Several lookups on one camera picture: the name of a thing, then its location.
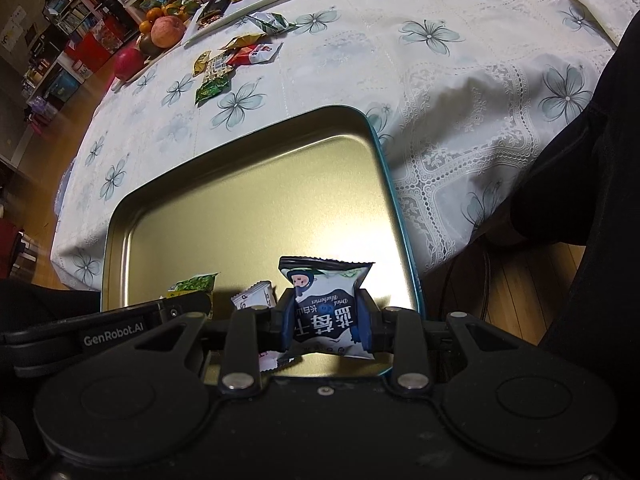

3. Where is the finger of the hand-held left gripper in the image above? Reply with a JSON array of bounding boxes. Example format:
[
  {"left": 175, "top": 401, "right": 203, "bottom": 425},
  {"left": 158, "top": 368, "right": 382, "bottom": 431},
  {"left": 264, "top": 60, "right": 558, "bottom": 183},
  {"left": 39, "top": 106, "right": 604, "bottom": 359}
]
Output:
[{"left": 160, "top": 292, "right": 214, "bottom": 324}]

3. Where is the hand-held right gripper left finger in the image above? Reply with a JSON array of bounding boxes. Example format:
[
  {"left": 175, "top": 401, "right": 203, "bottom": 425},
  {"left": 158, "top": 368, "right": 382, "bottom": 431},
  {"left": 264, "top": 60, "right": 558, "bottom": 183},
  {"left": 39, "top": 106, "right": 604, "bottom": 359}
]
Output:
[{"left": 107, "top": 287, "right": 298, "bottom": 394}]

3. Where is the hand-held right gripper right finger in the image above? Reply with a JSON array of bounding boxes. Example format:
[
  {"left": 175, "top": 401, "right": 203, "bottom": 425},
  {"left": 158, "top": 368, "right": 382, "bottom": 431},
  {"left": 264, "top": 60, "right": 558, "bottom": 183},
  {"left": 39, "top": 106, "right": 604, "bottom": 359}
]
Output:
[{"left": 357, "top": 290, "right": 542, "bottom": 394}]

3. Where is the white pink snack packet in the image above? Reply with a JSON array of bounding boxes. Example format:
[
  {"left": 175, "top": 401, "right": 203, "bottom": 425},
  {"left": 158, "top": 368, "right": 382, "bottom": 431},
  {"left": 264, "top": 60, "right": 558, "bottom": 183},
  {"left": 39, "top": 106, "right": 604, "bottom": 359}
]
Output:
[{"left": 232, "top": 280, "right": 282, "bottom": 372}]

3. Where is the dark blue white snack packet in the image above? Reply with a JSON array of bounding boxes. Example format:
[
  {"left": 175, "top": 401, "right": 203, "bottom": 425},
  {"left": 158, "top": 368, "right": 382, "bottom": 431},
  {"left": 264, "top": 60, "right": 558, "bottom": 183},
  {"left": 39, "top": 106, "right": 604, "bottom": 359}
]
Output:
[{"left": 277, "top": 256, "right": 376, "bottom": 364}]

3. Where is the gold metal tin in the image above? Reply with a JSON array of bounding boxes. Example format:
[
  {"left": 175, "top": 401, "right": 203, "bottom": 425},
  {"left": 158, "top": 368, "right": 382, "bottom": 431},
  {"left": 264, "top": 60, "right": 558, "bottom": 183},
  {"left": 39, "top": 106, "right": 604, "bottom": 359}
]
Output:
[{"left": 100, "top": 105, "right": 427, "bottom": 379}]

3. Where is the dark green snack packet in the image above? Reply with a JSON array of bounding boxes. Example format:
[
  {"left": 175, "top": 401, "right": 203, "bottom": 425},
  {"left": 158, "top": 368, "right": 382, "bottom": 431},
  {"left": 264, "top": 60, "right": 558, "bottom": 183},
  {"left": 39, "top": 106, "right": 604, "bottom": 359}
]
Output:
[{"left": 194, "top": 77, "right": 231, "bottom": 106}]

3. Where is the brown patterned snack packet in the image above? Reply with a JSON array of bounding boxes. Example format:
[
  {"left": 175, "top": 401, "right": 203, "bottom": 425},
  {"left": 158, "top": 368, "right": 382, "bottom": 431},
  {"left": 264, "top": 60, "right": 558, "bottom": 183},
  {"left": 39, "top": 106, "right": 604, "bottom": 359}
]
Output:
[{"left": 202, "top": 52, "right": 234, "bottom": 81}]

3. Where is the red white snack packet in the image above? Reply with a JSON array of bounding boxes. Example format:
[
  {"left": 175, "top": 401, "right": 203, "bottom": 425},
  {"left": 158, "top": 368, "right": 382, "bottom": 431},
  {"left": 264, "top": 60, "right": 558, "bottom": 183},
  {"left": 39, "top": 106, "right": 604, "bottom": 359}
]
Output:
[{"left": 227, "top": 43, "right": 282, "bottom": 66}]

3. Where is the green white snack packet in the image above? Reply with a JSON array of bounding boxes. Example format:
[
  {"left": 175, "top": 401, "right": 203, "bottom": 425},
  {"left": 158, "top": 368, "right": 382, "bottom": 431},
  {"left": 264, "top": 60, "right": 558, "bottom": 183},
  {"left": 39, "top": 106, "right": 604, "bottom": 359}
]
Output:
[{"left": 247, "top": 12, "right": 297, "bottom": 36}]

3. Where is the person's left leg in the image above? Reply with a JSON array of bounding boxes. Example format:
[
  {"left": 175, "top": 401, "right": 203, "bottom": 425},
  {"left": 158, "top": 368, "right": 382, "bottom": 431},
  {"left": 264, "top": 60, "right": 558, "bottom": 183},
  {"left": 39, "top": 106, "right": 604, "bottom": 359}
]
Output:
[{"left": 0, "top": 280, "right": 102, "bottom": 335}]

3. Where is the person's leg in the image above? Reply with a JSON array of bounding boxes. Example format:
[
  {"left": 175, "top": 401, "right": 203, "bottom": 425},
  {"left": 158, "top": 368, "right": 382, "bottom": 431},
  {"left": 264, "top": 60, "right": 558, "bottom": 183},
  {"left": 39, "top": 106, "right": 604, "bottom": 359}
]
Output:
[
  {"left": 510, "top": 10, "right": 640, "bottom": 362},
  {"left": 0, "top": 280, "right": 102, "bottom": 335}
]

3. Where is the grey blue underlay cloth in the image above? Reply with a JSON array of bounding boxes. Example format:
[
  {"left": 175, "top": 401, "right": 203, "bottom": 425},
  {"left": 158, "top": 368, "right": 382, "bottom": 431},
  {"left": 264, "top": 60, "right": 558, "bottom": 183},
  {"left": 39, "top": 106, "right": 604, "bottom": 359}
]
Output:
[{"left": 56, "top": 157, "right": 77, "bottom": 223}]

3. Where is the fruit plate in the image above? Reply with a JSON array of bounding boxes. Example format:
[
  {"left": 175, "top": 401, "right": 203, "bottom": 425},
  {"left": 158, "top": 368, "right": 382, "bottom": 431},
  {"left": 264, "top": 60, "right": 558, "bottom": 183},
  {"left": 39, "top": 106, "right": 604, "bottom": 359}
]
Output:
[{"left": 111, "top": 7, "right": 201, "bottom": 92}]

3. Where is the red pomegranate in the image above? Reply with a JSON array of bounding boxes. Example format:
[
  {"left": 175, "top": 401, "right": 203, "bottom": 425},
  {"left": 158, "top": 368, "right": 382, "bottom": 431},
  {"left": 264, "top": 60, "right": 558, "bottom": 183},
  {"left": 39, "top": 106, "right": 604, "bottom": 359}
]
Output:
[{"left": 113, "top": 47, "right": 144, "bottom": 80}]

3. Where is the blue storage box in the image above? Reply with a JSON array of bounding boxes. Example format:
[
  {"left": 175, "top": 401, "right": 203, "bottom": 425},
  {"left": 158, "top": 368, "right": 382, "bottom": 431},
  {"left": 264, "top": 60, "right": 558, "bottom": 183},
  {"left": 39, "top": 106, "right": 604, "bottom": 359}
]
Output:
[{"left": 47, "top": 72, "right": 77, "bottom": 107}]

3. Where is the orange snack packet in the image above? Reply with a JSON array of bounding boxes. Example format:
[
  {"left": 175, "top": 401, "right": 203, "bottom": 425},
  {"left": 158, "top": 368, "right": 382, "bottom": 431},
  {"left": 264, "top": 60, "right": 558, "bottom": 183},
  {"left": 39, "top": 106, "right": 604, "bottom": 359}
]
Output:
[{"left": 220, "top": 33, "right": 266, "bottom": 51}]

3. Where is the pink orange apple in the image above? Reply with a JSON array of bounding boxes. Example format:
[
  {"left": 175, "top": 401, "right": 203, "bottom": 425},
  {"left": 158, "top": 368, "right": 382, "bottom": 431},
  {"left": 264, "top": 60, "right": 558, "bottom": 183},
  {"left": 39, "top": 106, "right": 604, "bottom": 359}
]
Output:
[{"left": 150, "top": 16, "right": 186, "bottom": 50}]

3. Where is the white floral tablecloth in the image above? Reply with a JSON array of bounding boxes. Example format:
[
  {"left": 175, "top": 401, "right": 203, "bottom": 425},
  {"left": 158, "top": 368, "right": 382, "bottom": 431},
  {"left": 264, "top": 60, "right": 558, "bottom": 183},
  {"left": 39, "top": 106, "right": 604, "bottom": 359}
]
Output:
[{"left": 50, "top": 0, "right": 640, "bottom": 292}]

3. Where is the red box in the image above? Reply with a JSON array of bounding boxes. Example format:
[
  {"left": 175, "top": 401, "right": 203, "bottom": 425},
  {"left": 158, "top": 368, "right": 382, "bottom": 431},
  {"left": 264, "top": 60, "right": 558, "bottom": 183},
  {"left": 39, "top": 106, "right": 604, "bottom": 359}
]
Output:
[{"left": 65, "top": 10, "right": 142, "bottom": 77}]

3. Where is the person's right leg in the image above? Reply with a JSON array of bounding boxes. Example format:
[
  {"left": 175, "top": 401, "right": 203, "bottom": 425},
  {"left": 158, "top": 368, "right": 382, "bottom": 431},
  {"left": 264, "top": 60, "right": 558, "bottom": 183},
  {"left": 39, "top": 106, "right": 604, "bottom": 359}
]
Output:
[{"left": 510, "top": 10, "right": 640, "bottom": 362}]

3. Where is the white rectangular tray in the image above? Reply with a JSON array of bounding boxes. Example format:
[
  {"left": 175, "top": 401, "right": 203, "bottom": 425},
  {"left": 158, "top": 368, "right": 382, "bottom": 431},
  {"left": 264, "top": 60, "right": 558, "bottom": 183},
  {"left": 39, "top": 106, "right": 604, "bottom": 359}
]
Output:
[{"left": 184, "top": 0, "right": 294, "bottom": 44}]

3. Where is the white bookshelf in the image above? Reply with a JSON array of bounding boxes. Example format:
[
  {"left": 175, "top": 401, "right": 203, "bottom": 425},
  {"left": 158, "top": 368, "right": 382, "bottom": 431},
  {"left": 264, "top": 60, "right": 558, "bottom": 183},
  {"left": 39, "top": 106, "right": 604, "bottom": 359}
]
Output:
[{"left": 42, "top": 0, "right": 147, "bottom": 61}]

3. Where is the black cable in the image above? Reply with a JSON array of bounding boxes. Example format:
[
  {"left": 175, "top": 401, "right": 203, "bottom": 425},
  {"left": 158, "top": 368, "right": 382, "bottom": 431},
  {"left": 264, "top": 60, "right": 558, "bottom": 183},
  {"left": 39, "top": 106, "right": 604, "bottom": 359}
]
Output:
[{"left": 439, "top": 242, "right": 497, "bottom": 322}]

